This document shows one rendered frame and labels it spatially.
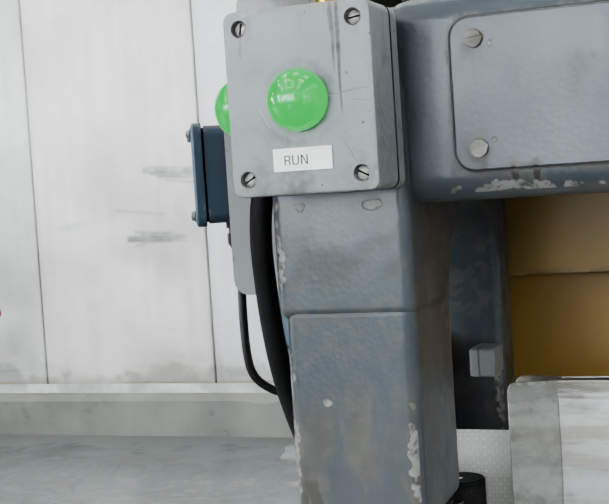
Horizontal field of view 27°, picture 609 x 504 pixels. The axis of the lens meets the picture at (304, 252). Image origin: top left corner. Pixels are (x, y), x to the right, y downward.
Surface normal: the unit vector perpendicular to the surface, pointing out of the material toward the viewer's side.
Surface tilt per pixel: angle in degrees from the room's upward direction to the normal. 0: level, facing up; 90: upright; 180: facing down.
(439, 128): 90
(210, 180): 90
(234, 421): 90
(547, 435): 90
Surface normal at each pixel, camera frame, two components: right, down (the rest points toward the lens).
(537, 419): -0.10, 0.06
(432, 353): 0.93, -0.04
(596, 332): -0.35, 0.07
